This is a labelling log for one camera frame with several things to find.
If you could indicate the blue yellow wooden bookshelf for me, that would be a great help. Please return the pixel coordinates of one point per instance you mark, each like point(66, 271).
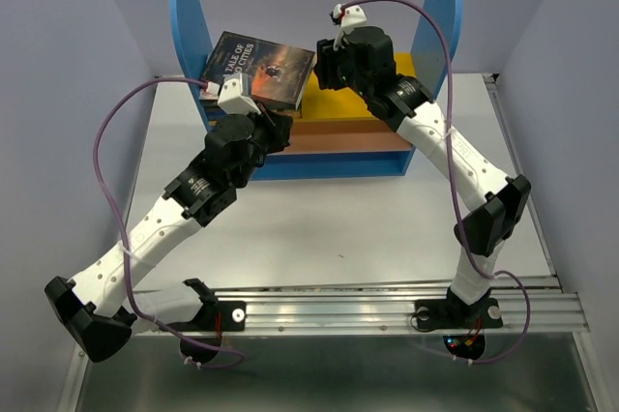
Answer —
point(335, 137)

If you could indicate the Little Women book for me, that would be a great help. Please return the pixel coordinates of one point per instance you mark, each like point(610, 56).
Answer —
point(214, 112)

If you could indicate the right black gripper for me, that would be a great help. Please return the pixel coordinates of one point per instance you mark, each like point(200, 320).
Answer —
point(326, 57)

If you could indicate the Tale of Two Cities book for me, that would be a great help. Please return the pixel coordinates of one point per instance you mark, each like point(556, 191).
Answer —
point(278, 73)

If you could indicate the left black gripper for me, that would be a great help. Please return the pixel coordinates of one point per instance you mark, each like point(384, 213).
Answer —
point(280, 137)

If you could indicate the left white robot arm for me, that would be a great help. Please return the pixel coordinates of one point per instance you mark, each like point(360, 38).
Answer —
point(98, 305)

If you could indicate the aluminium mounting rail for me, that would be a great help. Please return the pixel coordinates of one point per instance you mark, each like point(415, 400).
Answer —
point(386, 309)

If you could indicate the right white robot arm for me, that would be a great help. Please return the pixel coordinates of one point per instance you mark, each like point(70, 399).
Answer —
point(494, 200)

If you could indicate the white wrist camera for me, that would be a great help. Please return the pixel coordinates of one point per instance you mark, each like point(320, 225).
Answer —
point(234, 94)
point(347, 18)

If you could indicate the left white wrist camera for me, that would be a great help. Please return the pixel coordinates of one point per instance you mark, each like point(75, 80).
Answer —
point(234, 94)

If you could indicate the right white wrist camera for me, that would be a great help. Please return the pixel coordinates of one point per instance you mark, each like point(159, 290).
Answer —
point(347, 18)

